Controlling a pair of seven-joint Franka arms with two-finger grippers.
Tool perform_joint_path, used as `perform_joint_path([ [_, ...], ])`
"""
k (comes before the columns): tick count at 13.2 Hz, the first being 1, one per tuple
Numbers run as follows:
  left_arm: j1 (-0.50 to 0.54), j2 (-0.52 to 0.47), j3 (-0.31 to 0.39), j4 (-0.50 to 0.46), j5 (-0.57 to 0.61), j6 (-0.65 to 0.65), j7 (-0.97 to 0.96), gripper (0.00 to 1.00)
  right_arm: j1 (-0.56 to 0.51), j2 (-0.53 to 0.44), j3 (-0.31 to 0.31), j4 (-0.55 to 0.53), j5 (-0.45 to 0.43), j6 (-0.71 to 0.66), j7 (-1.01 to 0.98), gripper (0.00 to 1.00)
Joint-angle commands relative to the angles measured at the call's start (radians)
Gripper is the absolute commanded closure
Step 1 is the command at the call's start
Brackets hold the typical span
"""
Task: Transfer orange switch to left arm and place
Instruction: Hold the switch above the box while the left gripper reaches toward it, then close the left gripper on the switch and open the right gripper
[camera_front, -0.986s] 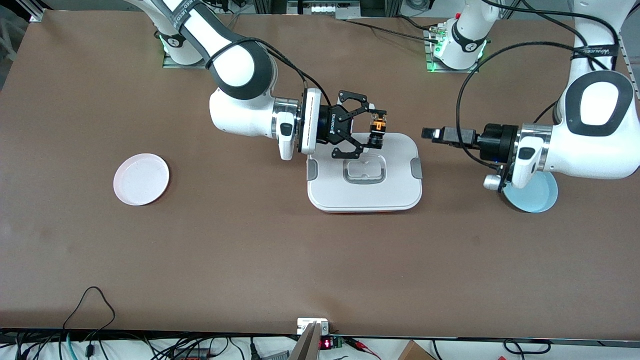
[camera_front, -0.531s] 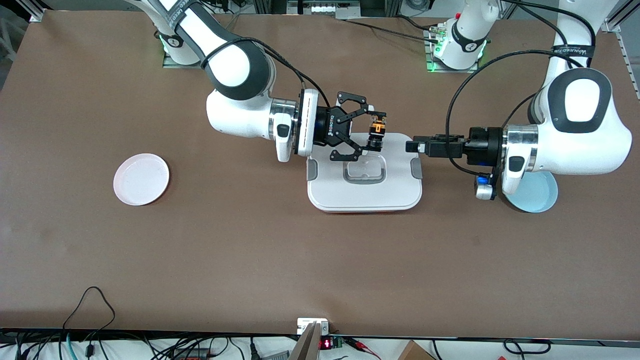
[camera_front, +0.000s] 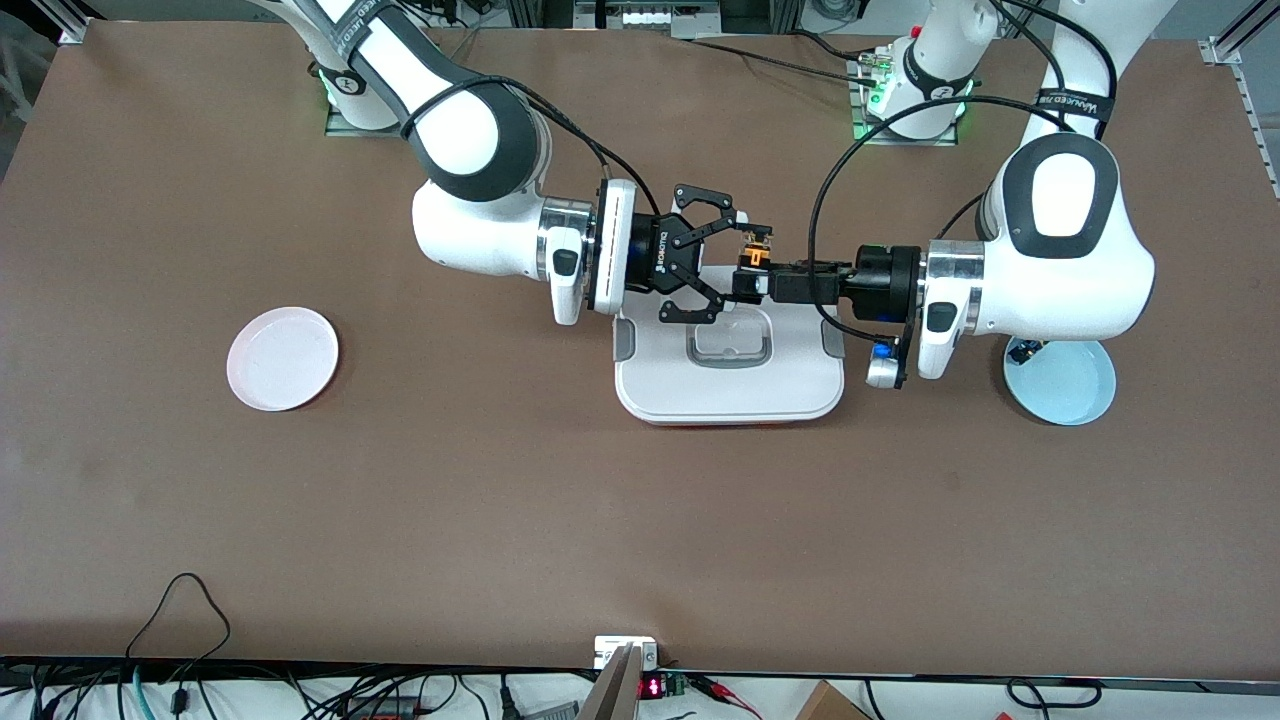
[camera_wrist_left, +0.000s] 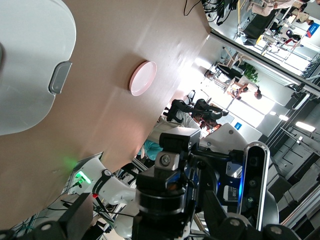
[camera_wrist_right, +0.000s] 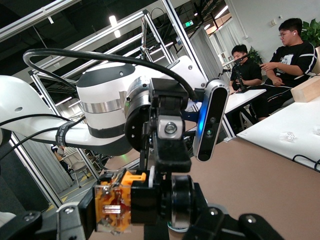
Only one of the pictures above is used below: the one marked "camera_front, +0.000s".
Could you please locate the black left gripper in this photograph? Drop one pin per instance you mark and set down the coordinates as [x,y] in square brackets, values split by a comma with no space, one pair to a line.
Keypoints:
[880,283]

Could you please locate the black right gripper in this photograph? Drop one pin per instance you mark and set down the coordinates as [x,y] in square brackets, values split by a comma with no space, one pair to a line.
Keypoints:
[652,258]

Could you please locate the orange push button switch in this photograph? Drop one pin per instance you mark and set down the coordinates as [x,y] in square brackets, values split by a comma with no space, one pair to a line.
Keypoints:
[752,260]

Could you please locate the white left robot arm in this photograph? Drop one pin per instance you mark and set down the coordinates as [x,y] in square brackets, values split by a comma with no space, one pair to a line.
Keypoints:
[1060,250]

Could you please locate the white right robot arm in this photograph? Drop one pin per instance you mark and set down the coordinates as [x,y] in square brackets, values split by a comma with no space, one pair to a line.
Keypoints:
[460,230]

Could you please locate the grey box lid latch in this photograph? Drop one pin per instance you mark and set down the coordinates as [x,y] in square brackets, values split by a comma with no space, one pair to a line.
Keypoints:
[624,340]
[834,338]

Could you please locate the white lidded storage box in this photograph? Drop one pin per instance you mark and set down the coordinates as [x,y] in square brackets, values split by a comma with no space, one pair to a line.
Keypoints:
[730,395]

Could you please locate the brown cardboard box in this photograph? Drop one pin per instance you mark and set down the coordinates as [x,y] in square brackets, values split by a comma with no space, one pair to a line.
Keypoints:
[830,705]

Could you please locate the white power strip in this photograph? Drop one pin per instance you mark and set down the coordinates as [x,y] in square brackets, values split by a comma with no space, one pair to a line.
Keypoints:
[650,15]

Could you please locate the light blue round plate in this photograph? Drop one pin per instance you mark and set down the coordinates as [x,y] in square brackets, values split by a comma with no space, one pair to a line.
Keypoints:
[1070,395]

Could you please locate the small white block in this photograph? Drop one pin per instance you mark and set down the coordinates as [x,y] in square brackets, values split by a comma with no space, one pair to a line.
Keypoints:
[610,648]

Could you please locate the white round plate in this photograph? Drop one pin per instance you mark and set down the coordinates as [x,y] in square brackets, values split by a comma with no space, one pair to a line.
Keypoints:
[283,360]

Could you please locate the red black clip lead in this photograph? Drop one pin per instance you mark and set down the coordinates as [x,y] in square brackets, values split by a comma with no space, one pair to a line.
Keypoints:
[722,688]

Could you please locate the module with red display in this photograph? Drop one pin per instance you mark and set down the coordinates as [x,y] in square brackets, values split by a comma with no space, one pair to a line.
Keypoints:
[652,688]

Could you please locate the grey aluminium bar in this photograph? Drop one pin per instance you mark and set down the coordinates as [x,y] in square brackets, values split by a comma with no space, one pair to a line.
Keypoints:
[612,690]

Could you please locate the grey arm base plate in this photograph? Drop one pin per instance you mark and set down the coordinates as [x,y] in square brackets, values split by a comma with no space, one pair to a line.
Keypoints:
[335,128]
[940,142]

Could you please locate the green push button switch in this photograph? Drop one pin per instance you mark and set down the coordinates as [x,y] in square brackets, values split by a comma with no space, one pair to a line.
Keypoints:
[1022,350]

